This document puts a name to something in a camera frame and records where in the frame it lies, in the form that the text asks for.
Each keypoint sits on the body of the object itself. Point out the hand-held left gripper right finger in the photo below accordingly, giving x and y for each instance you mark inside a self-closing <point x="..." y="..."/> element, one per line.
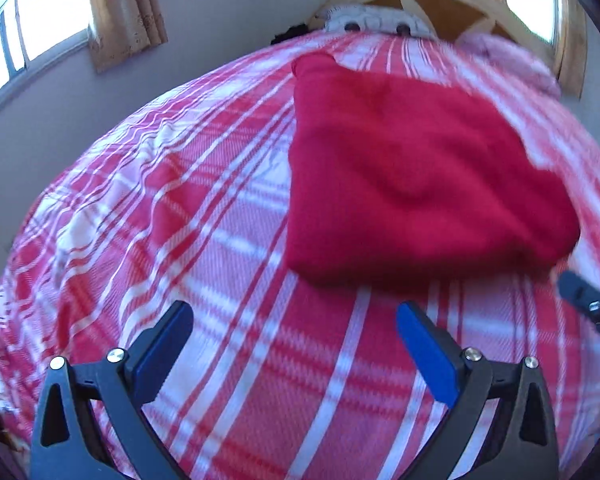
<point x="427" y="355"/>

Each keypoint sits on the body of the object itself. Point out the bright window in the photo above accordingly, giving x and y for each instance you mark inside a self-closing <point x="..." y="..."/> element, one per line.
<point x="45" y="20"/>

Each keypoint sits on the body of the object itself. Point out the pink pillow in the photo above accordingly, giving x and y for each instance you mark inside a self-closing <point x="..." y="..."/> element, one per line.
<point x="510" y="57"/>

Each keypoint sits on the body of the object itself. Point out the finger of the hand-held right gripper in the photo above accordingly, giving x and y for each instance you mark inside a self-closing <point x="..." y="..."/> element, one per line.
<point x="590" y="305"/>

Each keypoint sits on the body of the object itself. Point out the red plaid bed blanket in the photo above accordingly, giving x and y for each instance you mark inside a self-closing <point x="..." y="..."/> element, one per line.
<point x="180" y="210"/>

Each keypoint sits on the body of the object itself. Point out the yellow curtain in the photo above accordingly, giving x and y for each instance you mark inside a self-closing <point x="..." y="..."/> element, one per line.
<point x="125" y="15"/>

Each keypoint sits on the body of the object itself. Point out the wooden framed window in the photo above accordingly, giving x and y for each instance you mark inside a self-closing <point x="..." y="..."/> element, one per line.
<point x="530" y="0"/>

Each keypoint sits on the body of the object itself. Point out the red knit garment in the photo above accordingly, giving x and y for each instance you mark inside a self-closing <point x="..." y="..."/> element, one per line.
<point x="405" y="175"/>

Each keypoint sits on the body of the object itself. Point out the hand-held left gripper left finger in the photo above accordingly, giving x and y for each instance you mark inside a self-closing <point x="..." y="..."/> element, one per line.
<point x="162" y="355"/>

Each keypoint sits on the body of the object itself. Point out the wooden bed headboard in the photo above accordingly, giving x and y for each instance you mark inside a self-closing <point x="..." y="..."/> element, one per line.
<point x="450" y="7"/>

